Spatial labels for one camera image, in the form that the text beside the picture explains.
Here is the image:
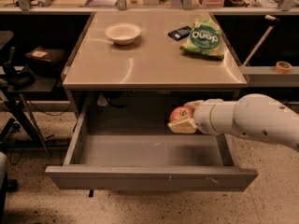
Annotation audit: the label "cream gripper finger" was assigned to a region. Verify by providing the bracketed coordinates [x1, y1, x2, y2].
[168, 118, 197, 133]
[184, 100, 204, 111]

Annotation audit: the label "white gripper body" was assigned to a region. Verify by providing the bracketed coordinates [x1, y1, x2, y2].
[193, 99, 223, 135]

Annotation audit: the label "red apple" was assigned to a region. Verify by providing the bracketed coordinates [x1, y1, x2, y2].
[169, 106, 192, 122]

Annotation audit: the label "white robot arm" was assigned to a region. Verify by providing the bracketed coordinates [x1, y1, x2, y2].
[168, 94, 299, 151]

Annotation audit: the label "open grey top drawer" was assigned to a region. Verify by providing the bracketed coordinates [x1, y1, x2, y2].
[46, 92, 258, 191]

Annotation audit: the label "green chip bag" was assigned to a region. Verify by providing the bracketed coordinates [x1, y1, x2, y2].
[180, 19, 224, 60]

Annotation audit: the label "black remote control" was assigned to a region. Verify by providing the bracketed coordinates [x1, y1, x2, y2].
[168, 26, 192, 41]

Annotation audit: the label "roll of tape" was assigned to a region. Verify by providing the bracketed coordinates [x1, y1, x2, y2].
[275, 61, 292, 74]

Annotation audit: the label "white bowl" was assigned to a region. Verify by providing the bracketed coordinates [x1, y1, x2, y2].
[105, 22, 141, 46]

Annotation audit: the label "black side table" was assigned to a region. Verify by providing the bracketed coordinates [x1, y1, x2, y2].
[0, 30, 64, 156]

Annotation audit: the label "black bag with label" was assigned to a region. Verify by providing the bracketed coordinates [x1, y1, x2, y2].
[25, 47, 67, 77]

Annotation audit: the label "black headphones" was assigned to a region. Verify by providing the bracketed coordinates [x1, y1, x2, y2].
[3, 63, 35, 90]

